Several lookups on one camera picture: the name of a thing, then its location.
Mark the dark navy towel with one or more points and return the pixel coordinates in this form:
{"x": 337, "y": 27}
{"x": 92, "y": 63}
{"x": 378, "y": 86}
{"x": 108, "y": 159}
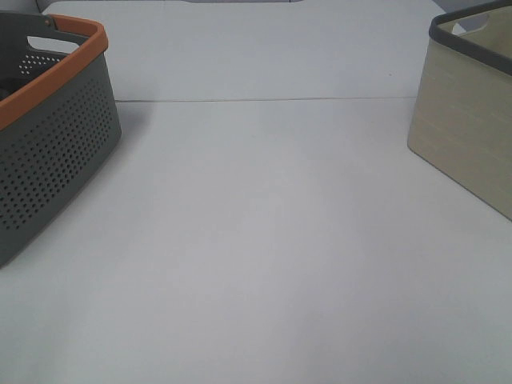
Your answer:
{"x": 6, "y": 90}

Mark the grey perforated basket orange rim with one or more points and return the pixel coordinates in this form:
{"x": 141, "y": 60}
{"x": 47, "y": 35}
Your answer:
{"x": 58, "y": 127}

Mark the beige bin grey rim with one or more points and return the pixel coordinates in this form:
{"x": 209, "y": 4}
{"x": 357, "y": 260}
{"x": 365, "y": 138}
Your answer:
{"x": 461, "y": 123}

